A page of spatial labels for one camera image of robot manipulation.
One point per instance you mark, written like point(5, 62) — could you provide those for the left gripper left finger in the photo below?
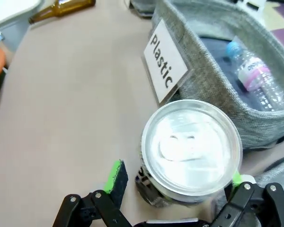
point(113, 189)

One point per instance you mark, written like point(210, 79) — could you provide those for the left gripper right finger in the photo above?
point(251, 203)

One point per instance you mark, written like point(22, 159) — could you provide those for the crushed black drink can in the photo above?
point(191, 146)

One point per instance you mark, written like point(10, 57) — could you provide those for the brown glass bottle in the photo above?
point(61, 9)

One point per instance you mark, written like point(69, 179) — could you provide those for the grey fabric bottle basket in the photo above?
point(279, 177)

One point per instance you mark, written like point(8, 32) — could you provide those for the grey fabric plastic basket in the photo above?
point(203, 71)

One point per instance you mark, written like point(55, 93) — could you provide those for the grey fabric can basket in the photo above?
point(142, 7)

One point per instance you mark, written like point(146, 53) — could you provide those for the clear pink-label plastic bottle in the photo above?
point(258, 78)

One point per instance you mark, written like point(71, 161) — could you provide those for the white lowercase plastic sign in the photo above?
point(164, 61)

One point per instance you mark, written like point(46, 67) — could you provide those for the white background table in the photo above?
point(11, 9)

